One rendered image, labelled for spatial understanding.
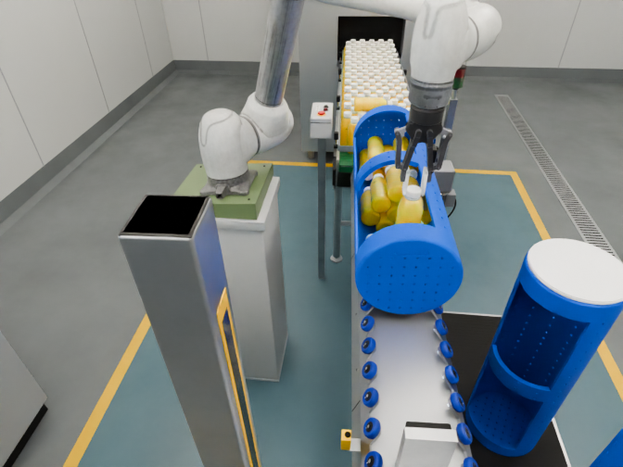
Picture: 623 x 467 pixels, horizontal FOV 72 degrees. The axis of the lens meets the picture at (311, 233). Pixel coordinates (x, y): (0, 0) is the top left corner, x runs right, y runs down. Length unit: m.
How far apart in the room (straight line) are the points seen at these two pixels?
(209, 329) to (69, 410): 2.10
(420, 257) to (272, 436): 1.27
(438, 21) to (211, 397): 0.76
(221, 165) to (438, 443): 1.08
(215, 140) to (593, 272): 1.23
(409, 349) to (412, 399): 0.15
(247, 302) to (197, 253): 1.50
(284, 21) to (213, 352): 1.15
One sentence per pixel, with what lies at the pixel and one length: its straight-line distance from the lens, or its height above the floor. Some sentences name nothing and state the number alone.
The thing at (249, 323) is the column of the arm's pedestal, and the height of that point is 0.43.
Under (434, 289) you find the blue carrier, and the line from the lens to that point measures 1.22.
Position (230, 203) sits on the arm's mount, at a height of 1.06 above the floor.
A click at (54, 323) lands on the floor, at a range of 2.91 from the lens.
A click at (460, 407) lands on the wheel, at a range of 1.12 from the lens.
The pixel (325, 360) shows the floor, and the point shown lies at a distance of 2.33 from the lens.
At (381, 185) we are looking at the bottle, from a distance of 1.48.
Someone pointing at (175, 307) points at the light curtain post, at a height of 1.62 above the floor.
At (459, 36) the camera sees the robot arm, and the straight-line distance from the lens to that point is 0.95.
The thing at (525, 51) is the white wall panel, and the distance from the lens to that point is 6.45.
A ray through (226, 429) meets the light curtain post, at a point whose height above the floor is 1.41.
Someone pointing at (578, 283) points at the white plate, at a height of 1.04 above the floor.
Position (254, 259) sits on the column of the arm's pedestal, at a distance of 1.66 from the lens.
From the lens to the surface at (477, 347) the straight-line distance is 2.32.
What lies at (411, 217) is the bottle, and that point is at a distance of 1.14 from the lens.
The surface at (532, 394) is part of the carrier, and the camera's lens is 1.70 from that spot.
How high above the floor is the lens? 1.90
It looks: 38 degrees down
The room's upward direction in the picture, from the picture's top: 1 degrees counter-clockwise
